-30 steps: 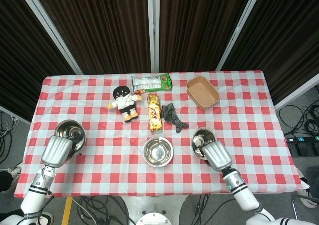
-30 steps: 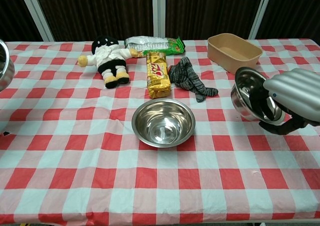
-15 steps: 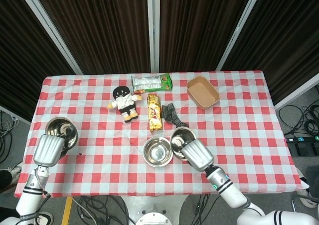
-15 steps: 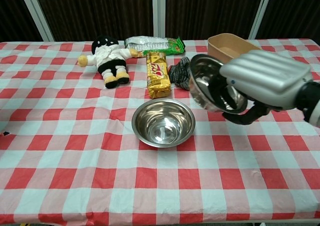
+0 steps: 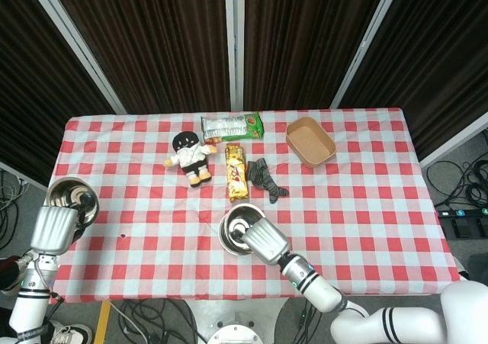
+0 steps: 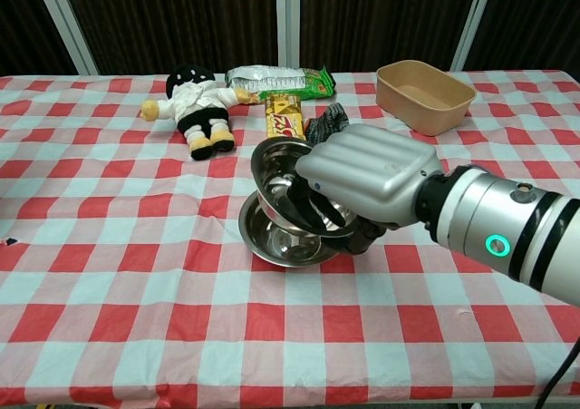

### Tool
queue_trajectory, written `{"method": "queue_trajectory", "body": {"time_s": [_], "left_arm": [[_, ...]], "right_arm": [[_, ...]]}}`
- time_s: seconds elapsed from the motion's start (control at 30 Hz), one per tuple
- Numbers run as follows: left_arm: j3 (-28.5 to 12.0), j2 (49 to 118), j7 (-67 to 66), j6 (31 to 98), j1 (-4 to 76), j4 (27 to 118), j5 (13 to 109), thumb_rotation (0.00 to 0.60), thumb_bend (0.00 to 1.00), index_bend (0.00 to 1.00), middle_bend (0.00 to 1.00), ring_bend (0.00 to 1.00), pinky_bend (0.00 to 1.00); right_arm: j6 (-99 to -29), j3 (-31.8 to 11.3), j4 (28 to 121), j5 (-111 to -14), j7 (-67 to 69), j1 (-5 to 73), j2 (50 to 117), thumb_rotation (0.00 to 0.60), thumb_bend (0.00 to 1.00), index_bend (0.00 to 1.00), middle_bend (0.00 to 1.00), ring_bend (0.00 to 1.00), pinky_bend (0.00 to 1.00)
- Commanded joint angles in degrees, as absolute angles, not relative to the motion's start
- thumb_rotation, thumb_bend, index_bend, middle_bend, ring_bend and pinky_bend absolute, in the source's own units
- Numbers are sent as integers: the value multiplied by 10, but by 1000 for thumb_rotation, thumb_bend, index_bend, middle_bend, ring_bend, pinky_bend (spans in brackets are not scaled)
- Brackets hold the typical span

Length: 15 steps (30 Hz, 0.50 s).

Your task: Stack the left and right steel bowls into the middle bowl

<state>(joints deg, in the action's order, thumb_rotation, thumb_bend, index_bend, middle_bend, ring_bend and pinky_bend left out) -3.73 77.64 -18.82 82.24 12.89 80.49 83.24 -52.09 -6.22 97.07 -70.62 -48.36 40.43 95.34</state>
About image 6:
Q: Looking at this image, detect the brown paper food box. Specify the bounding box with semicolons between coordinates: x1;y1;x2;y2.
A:
375;60;478;137

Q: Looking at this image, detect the dark ribbed partition panel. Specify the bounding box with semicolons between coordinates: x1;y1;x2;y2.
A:
58;0;278;75
461;0;580;73
0;0;78;78
300;0;481;73

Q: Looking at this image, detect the red white checked tablecloth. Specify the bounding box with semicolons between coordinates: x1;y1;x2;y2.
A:
0;69;580;409

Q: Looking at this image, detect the stainless steel bowl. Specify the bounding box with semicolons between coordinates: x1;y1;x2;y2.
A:
238;190;345;268
250;136;360;239

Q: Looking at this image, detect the white partition frame post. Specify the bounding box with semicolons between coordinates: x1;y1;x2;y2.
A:
274;0;304;73
449;0;498;73
30;0;100;76

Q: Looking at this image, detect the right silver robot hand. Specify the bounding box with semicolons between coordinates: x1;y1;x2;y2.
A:
289;122;444;256

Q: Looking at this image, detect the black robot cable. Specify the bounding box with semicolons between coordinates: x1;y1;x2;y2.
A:
536;343;580;409

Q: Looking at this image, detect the black white plush doll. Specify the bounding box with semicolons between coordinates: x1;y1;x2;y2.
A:
140;63;252;161

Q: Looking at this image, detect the green silver snack packet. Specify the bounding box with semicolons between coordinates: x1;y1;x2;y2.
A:
225;64;338;104

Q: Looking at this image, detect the grey striped sock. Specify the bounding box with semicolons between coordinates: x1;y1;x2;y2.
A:
304;102;351;146

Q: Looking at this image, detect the yellow biscuit packet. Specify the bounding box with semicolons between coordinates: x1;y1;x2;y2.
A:
265;93;305;141

